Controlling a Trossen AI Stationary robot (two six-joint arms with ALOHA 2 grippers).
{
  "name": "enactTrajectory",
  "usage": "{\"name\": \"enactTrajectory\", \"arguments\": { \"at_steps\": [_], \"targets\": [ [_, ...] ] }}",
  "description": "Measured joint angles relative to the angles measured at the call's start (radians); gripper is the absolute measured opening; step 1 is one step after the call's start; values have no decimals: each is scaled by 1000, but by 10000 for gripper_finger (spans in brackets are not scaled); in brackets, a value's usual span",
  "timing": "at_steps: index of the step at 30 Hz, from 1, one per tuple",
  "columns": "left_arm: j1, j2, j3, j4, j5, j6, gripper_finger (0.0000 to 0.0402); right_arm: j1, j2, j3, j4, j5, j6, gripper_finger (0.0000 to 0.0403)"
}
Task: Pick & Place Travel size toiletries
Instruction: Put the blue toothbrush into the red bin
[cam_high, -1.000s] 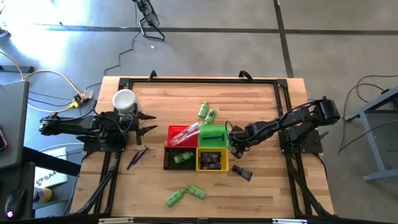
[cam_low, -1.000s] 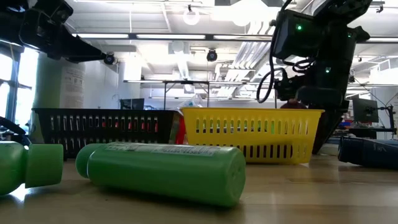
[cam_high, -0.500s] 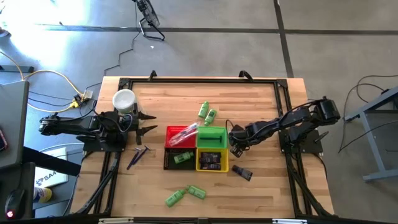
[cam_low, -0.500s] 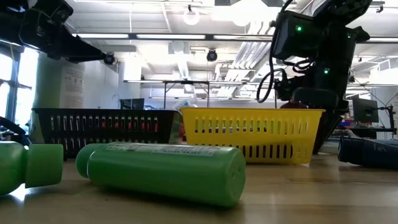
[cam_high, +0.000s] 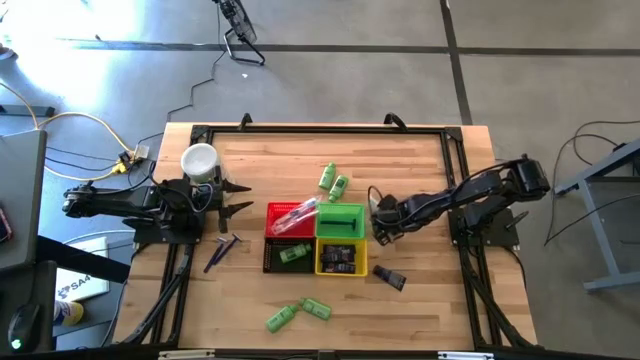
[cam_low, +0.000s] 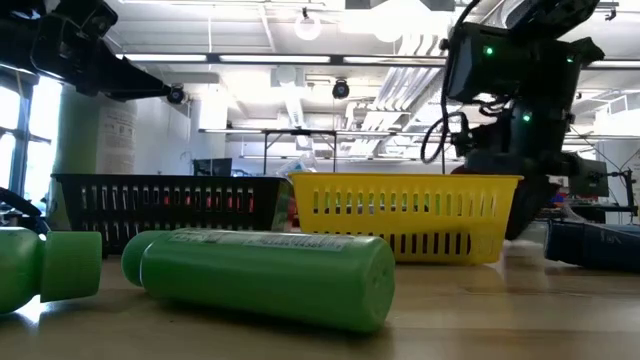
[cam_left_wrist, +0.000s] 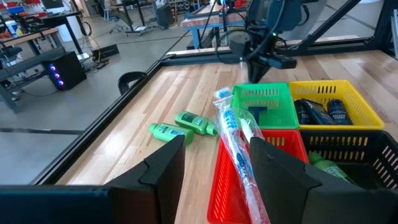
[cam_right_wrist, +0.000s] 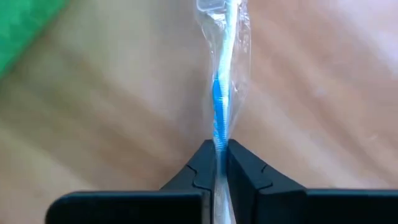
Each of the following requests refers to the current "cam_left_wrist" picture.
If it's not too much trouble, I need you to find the black plastic basket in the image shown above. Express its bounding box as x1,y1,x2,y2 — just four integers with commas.
300,129,398,190

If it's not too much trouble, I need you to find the yellow plastic basket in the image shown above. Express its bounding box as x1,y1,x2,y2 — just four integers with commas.
288,79,386,131

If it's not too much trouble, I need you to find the black aluminium table frame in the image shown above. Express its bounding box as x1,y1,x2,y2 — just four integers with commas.
30,0,398,186

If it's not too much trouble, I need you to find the black PC under desk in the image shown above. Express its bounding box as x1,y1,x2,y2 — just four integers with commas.
156,3,175,29

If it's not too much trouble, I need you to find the silver aluminium bracket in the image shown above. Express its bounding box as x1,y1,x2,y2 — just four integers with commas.
392,9,398,60

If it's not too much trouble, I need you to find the green plastic basket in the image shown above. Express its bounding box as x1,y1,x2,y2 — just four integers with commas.
231,82,300,130

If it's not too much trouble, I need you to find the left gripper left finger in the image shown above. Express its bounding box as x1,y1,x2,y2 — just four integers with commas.
0,134,187,224

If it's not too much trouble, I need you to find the green travel bottle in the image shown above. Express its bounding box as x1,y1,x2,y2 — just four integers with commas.
174,111,218,136
307,151,358,186
148,123,195,146

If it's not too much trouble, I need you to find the red plastic basket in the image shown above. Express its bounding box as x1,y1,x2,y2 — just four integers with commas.
206,129,310,224

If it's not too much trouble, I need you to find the black floor box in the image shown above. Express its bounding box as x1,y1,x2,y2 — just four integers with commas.
92,44,120,62

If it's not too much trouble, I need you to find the black PC tower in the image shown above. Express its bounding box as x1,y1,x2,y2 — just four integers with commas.
42,51,88,91

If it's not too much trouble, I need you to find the black office desk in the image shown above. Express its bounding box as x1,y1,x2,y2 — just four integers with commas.
104,0,159,35

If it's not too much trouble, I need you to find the grey bench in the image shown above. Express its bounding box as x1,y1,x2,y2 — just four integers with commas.
0,46,66,114

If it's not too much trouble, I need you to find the black standing desk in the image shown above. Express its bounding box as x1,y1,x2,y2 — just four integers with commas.
18,11,85,55

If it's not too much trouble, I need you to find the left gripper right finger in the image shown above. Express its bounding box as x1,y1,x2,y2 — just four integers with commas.
249,136,398,224

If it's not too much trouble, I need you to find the blue frame wooden workbench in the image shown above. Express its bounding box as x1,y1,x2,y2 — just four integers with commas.
181,2,249,50

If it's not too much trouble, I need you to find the black arched handle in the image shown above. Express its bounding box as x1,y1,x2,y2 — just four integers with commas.
117,71,147,96

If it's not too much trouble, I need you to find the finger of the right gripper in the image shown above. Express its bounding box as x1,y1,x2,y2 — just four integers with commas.
247,60,260,84
259,61,271,83

